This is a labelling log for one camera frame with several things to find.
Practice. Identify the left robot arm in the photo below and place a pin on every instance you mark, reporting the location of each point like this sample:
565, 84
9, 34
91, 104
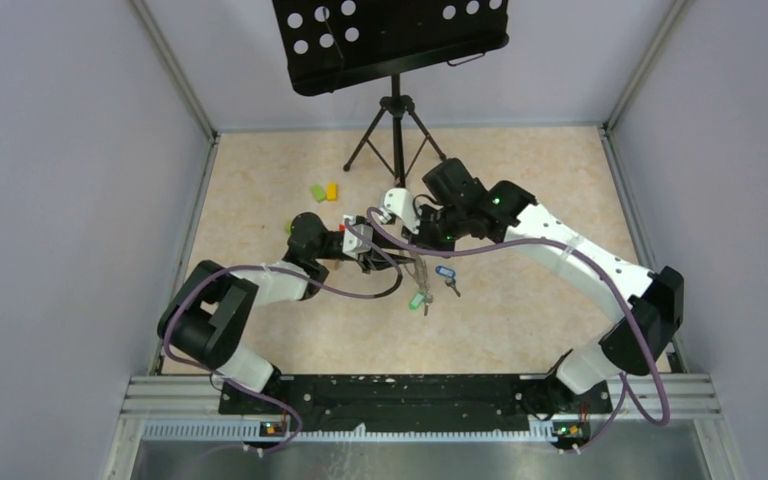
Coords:
207, 316

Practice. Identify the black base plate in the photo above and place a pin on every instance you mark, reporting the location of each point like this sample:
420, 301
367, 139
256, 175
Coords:
435, 403

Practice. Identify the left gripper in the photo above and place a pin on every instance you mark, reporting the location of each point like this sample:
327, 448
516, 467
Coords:
372, 261

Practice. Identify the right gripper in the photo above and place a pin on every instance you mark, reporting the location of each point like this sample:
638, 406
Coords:
421, 239

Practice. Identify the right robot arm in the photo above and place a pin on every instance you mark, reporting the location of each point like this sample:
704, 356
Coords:
645, 307

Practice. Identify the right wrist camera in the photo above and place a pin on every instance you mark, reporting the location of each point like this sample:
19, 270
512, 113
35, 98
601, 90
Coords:
397, 204

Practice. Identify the blue key tag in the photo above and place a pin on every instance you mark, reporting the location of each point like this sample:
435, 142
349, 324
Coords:
445, 272

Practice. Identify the silver key on green tag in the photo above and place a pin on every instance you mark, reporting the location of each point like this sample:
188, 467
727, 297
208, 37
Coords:
427, 302

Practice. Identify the green key tag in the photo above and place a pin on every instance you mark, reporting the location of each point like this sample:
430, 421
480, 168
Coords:
417, 301

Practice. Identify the black music stand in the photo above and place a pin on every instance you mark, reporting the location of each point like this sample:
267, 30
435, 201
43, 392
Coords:
333, 45

